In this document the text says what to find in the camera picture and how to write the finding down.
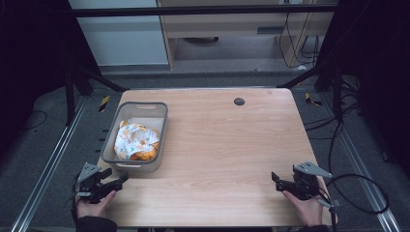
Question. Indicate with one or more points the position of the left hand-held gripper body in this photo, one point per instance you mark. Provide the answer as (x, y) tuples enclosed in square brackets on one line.
[(90, 185)]

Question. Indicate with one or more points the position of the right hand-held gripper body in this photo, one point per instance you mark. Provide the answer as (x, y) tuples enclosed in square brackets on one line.
[(306, 183)]

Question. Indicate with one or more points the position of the person's left hand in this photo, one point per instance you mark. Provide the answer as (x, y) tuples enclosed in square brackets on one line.
[(92, 209)]

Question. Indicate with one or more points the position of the person's right hand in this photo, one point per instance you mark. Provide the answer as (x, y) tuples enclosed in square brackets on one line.
[(307, 211)]

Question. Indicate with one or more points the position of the grey plastic basket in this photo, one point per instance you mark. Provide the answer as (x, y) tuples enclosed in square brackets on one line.
[(111, 151)]

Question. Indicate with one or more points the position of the white orange patterned cloth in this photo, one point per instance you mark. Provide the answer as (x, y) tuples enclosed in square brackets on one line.
[(135, 141)]

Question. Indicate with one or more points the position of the yellow black striped tape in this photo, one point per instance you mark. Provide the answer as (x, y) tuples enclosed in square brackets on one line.
[(103, 103), (312, 99)]

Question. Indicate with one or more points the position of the grey round table grommet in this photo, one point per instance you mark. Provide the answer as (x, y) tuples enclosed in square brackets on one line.
[(239, 101)]

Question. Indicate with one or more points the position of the black metal stand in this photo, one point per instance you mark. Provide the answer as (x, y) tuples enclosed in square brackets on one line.
[(336, 93), (69, 96)]

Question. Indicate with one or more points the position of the black curtain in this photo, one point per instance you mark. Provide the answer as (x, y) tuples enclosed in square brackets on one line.
[(29, 64), (377, 64)]

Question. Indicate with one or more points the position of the white cabinet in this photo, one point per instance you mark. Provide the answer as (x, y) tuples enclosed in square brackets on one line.
[(125, 38)]

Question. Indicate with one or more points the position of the light wooden desk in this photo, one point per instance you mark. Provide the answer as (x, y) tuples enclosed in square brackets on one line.
[(222, 24)]

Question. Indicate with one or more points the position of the silver metal floor rail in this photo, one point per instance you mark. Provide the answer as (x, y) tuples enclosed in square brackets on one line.
[(48, 167), (364, 167)]

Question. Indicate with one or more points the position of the black horizontal frame bar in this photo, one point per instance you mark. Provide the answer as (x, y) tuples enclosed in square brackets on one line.
[(193, 11)]

